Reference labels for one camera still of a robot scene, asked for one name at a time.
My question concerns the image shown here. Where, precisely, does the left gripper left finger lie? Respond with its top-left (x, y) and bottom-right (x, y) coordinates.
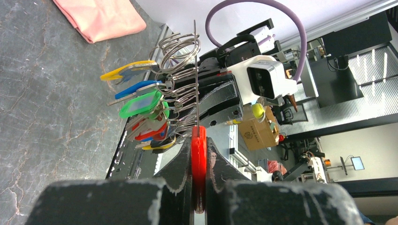
top-left (26, 138), bottom-right (192, 225)

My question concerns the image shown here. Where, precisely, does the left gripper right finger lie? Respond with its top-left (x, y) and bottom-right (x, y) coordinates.
top-left (205, 138), bottom-right (363, 225)

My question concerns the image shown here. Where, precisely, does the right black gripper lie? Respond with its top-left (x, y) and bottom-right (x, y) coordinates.
top-left (186, 34), bottom-right (262, 128)

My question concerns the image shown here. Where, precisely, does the steel key holder red handle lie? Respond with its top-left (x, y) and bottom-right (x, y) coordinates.
top-left (148, 19), bottom-right (208, 215)

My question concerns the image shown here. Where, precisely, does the cardboard box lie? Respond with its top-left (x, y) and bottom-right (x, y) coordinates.
top-left (238, 103), bottom-right (280, 151)

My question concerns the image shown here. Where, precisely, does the yellow key tag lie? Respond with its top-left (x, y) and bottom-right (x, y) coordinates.
top-left (135, 136), bottom-right (176, 150)
top-left (100, 60), bottom-right (158, 85)

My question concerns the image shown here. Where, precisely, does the green key tag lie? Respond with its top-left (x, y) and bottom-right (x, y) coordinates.
top-left (148, 102), bottom-right (170, 121)
top-left (119, 91), bottom-right (163, 119)

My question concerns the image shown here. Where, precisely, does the blue key tag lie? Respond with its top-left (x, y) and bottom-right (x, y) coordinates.
top-left (107, 80), bottom-right (167, 106)

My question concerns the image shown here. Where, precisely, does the pink folded cloth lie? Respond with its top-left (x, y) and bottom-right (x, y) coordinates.
top-left (54, 0), bottom-right (146, 44)

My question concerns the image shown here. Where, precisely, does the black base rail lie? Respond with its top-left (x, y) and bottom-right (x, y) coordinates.
top-left (106, 129), bottom-right (158, 180)

